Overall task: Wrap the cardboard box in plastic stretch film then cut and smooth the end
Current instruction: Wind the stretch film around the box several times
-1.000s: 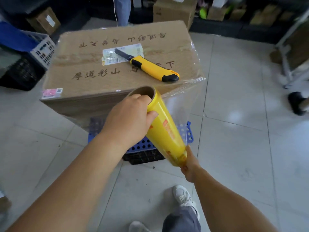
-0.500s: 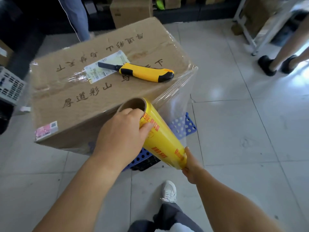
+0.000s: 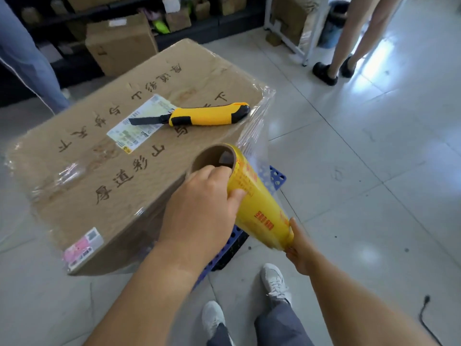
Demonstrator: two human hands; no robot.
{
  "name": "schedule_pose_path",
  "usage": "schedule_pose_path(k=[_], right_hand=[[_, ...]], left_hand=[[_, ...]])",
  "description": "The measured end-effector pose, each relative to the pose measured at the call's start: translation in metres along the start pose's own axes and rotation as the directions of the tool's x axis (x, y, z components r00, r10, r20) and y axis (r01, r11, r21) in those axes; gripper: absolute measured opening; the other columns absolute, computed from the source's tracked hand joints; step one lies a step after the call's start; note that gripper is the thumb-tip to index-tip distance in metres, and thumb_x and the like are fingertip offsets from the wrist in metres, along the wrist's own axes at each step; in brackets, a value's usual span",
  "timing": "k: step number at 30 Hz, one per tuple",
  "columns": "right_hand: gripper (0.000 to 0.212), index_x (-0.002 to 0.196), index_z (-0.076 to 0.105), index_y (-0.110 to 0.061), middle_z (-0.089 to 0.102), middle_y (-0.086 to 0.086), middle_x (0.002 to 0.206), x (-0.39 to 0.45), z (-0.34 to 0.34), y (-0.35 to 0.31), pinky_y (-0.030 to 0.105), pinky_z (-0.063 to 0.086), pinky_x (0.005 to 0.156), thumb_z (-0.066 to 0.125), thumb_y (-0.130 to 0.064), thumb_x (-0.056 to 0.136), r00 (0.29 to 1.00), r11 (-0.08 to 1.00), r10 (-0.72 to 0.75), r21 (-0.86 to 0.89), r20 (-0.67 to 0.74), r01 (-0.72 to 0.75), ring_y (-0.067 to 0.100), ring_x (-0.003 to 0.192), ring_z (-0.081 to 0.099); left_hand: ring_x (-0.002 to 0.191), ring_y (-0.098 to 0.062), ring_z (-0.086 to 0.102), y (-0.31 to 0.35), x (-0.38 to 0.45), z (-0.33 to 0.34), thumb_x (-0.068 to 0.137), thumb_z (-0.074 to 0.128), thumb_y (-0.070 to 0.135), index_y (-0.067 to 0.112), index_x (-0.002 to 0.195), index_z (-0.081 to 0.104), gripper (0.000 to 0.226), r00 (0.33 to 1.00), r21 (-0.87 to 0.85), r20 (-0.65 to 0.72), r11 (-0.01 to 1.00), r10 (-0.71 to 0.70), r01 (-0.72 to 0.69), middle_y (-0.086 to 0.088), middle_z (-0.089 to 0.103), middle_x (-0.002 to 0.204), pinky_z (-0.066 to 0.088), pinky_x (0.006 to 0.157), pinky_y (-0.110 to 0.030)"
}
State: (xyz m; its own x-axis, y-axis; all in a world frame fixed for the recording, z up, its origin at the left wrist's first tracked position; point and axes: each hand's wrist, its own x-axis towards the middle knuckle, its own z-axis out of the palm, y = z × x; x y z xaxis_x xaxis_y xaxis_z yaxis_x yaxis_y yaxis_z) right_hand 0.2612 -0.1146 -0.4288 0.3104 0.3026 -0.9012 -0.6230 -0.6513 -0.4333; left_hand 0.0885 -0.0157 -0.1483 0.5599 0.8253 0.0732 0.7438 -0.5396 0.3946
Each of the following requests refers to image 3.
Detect yellow black utility knife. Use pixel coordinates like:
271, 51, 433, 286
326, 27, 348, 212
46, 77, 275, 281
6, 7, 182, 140
128, 102, 251, 126

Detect person's shoe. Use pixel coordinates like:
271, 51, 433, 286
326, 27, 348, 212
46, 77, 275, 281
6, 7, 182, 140
201, 300, 235, 346
260, 263, 292, 307

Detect person's right hand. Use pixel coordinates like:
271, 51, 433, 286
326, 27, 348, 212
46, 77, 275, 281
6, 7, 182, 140
284, 217, 320, 277

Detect dark round waste bin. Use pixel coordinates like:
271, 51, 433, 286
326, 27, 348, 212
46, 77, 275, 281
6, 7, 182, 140
318, 0, 351, 50

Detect black cable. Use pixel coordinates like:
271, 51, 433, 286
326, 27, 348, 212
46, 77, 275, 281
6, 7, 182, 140
419, 295, 444, 346

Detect person's left shoe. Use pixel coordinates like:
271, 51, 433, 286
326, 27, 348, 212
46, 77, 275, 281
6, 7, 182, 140
201, 300, 235, 346

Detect white metal rack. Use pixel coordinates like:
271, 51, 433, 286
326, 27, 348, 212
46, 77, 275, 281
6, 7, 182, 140
265, 0, 330, 67

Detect person's grey trousers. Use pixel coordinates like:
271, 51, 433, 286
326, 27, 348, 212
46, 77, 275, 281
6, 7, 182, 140
207, 300, 314, 346

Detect yellow stretch film roll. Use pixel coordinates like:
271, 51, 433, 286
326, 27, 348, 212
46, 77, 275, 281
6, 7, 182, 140
190, 143, 294, 251

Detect person's left hand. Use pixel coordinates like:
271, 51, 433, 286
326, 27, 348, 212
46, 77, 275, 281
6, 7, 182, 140
158, 164, 248, 273

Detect large brown cardboard box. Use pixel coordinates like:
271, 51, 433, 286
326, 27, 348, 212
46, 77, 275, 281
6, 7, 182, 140
5, 38, 276, 276

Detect person's left forearm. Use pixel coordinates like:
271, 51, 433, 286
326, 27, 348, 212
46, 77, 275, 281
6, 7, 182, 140
85, 243, 206, 346

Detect person's right shoe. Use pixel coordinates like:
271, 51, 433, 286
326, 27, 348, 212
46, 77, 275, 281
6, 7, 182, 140
260, 263, 292, 307

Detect small white box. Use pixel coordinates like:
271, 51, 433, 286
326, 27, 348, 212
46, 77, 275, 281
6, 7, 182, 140
37, 43, 64, 64

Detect blue perforated plastic pallet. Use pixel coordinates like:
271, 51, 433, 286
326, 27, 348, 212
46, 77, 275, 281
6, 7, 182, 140
193, 164, 288, 287

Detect film covered cardboard box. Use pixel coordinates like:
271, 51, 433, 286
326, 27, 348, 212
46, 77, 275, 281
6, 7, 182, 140
272, 0, 321, 47

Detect squat cardboard box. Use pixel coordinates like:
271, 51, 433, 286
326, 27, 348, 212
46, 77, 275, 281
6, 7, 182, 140
66, 0, 120, 12

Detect person's right forearm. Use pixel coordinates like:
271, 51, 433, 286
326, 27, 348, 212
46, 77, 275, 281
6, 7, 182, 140
305, 254, 438, 346

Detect cardboard box with white label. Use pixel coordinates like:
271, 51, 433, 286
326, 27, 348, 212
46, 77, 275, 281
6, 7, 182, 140
85, 13, 159, 78

